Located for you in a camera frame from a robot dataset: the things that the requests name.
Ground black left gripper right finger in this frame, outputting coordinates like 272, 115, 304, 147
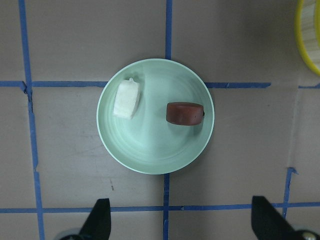
251, 196, 300, 240

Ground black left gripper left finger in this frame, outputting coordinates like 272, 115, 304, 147
79, 198, 111, 240

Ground white steamed bun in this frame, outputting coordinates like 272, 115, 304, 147
113, 77, 140, 119

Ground yellow steamer layer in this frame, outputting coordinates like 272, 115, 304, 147
294, 0, 320, 75

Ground light green plate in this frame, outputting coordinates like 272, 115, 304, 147
96, 58, 215, 175

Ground brown steamed bun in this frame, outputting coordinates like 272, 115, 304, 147
166, 102, 205, 126

